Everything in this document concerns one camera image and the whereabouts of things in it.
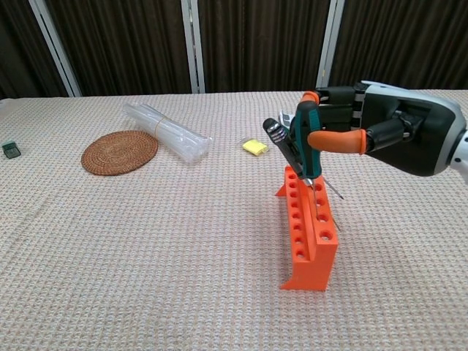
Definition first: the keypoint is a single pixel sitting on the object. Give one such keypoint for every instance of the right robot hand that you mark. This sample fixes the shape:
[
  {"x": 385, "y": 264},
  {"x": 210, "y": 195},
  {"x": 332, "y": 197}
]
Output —
[{"x": 420, "y": 124}]

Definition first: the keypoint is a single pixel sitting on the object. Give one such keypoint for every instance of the thick teal black screwdriver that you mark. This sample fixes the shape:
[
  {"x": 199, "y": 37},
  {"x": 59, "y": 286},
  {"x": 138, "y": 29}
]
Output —
[{"x": 303, "y": 120}]

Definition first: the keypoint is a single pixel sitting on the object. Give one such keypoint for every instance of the silver black precision screwdriver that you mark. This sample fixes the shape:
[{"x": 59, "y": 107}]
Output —
[{"x": 278, "y": 133}]

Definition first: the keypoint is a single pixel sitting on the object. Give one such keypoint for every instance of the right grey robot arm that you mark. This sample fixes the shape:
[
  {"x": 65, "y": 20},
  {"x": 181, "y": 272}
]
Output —
[{"x": 461, "y": 153}]

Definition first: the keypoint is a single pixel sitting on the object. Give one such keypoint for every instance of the orange screwdriver holder rack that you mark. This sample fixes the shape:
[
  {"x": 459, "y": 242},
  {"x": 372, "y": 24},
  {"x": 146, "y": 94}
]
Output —
[{"x": 311, "y": 263}]

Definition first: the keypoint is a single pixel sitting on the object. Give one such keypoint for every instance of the small yellow packet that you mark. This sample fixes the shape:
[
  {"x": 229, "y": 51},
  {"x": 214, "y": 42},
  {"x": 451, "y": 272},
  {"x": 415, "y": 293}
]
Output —
[{"x": 254, "y": 147}]

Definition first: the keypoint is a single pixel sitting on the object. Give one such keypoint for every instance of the bundle of clear plastic tubes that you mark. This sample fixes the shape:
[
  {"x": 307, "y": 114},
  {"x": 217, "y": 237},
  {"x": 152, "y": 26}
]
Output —
[{"x": 172, "y": 137}]

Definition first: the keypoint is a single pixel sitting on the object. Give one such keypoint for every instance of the beige woven tablecloth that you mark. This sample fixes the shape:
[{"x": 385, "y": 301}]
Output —
[{"x": 183, "y": 256}]

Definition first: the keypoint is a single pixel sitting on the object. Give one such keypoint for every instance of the round woven rattan coaster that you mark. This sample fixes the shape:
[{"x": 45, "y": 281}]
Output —
[{"x": 113, "y": 155}]

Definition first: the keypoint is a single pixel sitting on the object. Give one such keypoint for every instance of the small green box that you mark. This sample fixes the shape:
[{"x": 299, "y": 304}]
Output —
[{"x": 11, "y": 150}]

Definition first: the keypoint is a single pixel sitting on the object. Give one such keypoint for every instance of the white partition frame post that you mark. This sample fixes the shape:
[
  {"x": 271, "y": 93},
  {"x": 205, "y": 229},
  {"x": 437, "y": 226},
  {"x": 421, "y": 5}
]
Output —
[
  {"x": 329, "y": 47},
  {"x": 55, "y": 47},
  {"x": 194, "y": 47}
]

